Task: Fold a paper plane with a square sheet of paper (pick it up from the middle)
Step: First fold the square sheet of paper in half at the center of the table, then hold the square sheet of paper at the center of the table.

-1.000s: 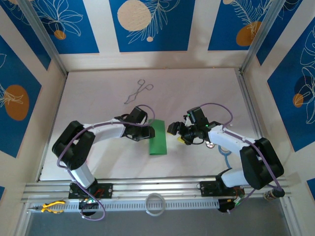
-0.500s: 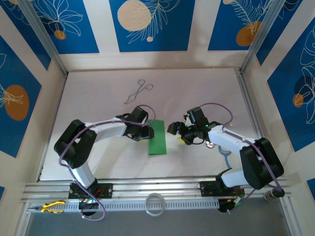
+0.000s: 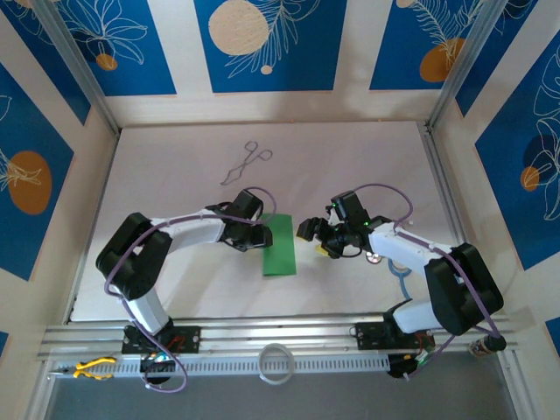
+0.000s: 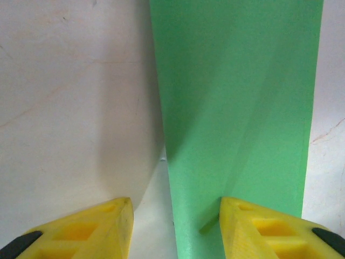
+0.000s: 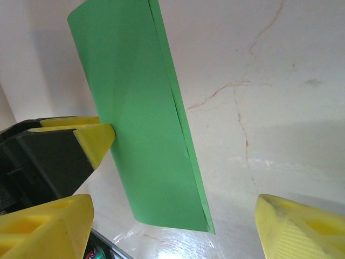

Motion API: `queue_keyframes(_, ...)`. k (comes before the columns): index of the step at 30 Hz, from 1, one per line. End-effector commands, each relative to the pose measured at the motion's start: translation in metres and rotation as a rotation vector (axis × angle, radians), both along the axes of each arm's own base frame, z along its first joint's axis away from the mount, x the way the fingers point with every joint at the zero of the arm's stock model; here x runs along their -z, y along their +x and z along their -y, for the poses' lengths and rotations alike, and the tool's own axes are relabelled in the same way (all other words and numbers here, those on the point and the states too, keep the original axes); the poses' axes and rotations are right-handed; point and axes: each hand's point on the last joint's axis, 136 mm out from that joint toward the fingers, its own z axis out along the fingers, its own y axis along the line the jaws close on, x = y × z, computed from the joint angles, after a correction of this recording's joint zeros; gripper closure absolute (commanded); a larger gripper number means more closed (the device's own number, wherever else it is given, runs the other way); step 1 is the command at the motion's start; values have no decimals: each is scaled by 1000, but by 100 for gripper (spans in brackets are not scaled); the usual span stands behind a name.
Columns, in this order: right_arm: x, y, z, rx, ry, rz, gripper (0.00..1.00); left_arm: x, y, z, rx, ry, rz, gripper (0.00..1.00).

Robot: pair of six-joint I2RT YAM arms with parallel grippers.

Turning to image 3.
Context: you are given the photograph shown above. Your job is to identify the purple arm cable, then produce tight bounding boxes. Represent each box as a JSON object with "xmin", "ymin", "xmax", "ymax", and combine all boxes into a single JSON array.
[
  {"xmin": 352, "ymin": 182, "xmax": 504, "ymax": 381},
  {"xmin": 104, "ymin": 185, "xmax": 277, "ymax": 394}
]

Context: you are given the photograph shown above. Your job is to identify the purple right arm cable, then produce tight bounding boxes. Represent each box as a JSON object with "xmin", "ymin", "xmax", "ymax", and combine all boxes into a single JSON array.
[{"xmin": 352, "ymin": 182, "xmax": 504, "ymax": 381}]

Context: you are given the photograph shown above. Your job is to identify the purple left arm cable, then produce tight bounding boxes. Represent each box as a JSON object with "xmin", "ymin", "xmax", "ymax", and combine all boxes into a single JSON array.
[{"xmin": 104, "ymin": 185, "xmax": 277, "ymax": 394}]

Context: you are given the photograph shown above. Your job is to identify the green paper sheet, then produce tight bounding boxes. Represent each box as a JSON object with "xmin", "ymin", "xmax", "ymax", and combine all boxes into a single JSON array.
[{"xmin": 261, "ymin": 213, "xmax": 298, "ymax": 277}]

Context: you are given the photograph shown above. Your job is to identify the spice bottle with black cap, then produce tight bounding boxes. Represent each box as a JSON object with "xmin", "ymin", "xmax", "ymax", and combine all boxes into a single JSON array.
[{"xmin": 468, "ymin": 332, "xmax": 508, "ymax": 358}]

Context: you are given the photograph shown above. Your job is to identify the aluminium frame post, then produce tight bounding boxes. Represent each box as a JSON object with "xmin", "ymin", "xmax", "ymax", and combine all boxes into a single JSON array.
[
  {"xmin": 31, "ymin": 0, "xmax": 123, "ymax": 136},
  {"xmin": 424, "ymin": 0, "xmax": 513, "ymax": 133}
]

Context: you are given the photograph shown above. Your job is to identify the yellow-handled pliers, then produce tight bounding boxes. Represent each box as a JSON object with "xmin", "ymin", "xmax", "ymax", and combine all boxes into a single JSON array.
[{"xmin": 46, "ymin": 356, "xmax": 118, "ymax": 382}]

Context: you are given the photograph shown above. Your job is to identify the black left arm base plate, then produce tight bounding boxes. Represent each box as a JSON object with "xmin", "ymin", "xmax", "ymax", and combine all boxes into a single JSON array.
[{"xmin": 121, "ymin": 324, "xmax": 203, "ymax": 355}]

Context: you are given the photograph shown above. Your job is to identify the long aluminium frame rail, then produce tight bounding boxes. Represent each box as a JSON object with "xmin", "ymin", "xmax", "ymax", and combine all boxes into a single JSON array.
[{"xmin": 37, "ymin": 311, "xmax": 520, "ymax": 362}]

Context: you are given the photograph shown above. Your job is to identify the white slotted cable duct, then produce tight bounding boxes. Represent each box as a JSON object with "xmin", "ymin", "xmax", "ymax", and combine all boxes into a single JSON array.
[{"xmin": 47, "ymin": 353, "xmax": 390, "ymax": 380}]

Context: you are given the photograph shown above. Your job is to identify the metal wire tongs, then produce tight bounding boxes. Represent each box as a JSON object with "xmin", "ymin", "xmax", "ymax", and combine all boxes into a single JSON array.
[{"xmin": 218, "ymin": 140, "xmax": 274, "ymax": 188}]

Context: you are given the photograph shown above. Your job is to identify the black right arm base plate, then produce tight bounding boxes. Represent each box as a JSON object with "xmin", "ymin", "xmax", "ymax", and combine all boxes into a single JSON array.
[{"xmin": 354, "ymin": 321, "xmax": 437, "ymax": 351}]

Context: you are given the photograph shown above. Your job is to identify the aluminium table side rail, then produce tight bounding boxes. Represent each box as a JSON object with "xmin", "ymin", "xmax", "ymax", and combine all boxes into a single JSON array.
[
  {"xmin": 64, "ymin": 130, "xmax": 122, "ymax": 326},
  {"xmin": 419, "ymin": 122, "xmax": 490, "ymax": 315}
]

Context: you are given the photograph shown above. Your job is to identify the white tape ring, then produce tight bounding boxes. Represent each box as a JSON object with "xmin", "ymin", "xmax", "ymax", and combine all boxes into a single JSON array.
[{"xmin": 256, "ymin": 343, "xmax": 291, "ymax": 386}]

